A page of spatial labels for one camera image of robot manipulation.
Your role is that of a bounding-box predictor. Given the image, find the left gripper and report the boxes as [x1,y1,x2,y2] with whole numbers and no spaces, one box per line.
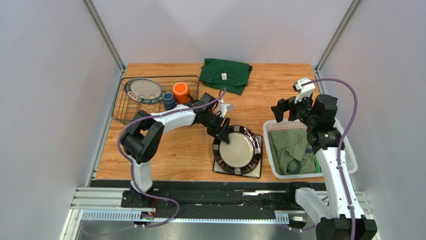
[202,112,231,145]

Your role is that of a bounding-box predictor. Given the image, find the brown rimmed round plate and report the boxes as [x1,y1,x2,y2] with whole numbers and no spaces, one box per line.
[212,125,262,176]

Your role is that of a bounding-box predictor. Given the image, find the square floral plate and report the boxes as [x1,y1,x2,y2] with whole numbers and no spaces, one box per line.
[212,133,263,180]

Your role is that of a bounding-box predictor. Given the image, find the green rimmed round plate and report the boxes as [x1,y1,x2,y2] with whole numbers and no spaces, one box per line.
[124,77,166,105]

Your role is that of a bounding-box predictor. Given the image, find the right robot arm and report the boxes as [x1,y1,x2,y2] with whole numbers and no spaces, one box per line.
[271,94,378,240]

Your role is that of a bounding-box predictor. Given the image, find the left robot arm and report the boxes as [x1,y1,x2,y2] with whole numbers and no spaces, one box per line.
[117,88,230,207]

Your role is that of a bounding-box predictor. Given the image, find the olive green shirt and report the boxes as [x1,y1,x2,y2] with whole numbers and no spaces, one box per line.
[268,128,317,176]

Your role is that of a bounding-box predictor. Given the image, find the white laundry basket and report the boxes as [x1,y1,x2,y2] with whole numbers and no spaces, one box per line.
[262,117,359,180]

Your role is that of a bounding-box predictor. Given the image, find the bright green cloth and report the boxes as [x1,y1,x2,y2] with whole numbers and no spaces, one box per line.
[312,155,322,173]

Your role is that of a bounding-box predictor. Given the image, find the dark green folded shirt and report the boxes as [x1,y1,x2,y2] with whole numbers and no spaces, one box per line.
[199,58,253,96]

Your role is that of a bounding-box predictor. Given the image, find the orange mug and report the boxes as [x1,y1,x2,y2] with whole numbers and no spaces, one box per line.
[172,82,194,104]

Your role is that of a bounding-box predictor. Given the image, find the blue mug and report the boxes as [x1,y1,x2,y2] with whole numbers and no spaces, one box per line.
[163,92,177,111]

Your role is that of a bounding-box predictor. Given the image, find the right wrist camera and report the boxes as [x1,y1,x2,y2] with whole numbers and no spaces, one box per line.
[293,77,316,103]

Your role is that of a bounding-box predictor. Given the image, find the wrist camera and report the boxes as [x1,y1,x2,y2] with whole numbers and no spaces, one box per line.
[216,103,234,118]
[293,77,316,103]

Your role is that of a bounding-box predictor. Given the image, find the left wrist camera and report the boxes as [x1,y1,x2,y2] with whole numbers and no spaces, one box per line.
[216,103,234,118]

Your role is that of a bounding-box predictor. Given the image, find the black wire dish rack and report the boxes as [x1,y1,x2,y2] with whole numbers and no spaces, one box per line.
[111,75,200,125]

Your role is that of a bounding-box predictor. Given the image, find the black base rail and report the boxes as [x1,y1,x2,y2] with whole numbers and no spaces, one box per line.
[89,180,326,220]

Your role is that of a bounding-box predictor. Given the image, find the right aluminium frame post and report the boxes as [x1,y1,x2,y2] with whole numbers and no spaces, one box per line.
[314,0,363,75]

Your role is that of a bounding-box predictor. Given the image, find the aluminium frame post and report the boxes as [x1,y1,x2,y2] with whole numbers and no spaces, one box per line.
[82,0,126,73]
[314,0,363,75]

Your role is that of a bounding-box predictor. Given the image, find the left aluminium frame post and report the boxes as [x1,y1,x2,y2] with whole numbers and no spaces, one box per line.
[82,0,126,73]

